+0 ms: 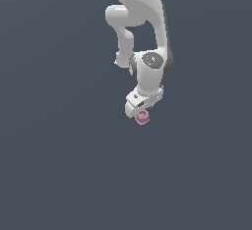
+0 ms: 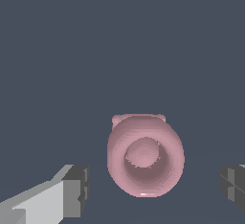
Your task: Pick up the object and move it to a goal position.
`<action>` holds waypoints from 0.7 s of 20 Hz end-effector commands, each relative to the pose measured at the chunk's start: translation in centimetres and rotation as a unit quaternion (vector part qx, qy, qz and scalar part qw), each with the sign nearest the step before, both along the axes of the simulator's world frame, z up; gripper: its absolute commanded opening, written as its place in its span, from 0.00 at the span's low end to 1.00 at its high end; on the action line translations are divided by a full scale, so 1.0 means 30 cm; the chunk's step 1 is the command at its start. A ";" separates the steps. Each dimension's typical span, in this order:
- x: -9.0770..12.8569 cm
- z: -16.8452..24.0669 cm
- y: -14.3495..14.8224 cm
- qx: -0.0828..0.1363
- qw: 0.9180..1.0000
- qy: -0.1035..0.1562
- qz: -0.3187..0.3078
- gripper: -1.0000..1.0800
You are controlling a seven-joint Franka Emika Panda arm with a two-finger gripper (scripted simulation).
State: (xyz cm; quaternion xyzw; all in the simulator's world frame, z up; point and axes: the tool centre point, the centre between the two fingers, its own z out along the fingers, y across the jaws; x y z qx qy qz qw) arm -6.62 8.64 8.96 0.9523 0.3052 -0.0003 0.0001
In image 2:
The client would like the pink ring-shaped object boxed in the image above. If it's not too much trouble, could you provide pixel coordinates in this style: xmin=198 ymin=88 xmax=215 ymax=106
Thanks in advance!
xmin=106 ymin=113 xmax=186 ymax=199

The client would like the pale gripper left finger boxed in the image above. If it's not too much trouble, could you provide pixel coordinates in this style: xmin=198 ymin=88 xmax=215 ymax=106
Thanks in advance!
xmin=0 ymin=164 xmax=91 ymax=224

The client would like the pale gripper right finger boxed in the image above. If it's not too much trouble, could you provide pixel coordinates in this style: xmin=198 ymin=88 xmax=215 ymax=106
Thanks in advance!
xmin=219 ymin=164 xmax=245 ymax=214

